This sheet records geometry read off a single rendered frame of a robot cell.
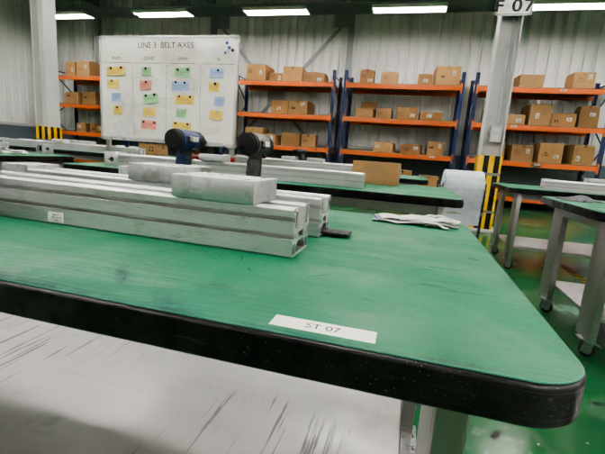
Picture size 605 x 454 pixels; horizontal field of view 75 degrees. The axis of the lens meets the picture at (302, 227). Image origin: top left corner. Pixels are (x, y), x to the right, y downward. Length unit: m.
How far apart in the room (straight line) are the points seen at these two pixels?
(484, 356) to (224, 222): 0.46
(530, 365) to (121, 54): 4.42
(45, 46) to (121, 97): 4.92
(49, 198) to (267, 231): 0.47
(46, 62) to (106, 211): 8.51
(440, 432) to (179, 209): 0.53
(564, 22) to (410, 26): 3.48
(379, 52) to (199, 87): 8.03
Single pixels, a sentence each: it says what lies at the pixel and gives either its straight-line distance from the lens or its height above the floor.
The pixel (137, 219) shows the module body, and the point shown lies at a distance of 0.81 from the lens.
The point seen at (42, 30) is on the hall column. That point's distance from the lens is 9.39.
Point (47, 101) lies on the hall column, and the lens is 9.22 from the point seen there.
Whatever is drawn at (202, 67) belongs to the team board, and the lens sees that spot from 4.07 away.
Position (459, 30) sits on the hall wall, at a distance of 11.63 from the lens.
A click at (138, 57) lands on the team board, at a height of 1.75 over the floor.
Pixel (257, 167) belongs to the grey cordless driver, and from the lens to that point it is 1.07.
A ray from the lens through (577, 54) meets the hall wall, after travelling 11.97.
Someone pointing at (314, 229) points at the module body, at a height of 0.80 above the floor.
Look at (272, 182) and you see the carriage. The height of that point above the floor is 0.90.
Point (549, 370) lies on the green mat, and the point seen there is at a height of 0.78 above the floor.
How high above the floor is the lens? 0.96
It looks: 11 degrees down
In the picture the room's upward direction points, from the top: 4 degrees clockwise
